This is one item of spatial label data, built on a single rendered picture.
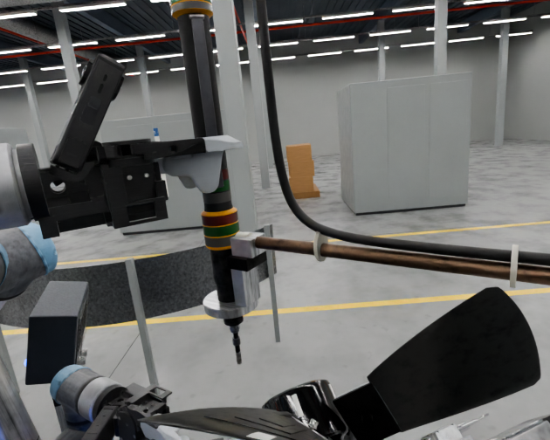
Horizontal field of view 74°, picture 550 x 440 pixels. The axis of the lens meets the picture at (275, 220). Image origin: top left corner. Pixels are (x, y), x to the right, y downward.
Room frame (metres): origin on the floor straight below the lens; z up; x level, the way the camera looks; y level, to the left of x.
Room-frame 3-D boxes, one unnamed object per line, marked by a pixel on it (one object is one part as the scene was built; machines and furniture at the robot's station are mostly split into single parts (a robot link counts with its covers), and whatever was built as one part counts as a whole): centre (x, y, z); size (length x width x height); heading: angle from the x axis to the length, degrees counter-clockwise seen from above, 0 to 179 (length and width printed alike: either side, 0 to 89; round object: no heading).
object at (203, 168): (0.40, 0.07, 1.62); 0.09 x 0.03 x 0.06; 111
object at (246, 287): (0.43, 0.06, 1.48); 0.09 x 0.07 x 0.10; 55
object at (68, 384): (0.64, 0.42, 1.17); 0.11 x 0.08 x 0.09; 57
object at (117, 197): (0.37, 0.17, 1.61); 0.12 x 0.08 x 0.09; 120
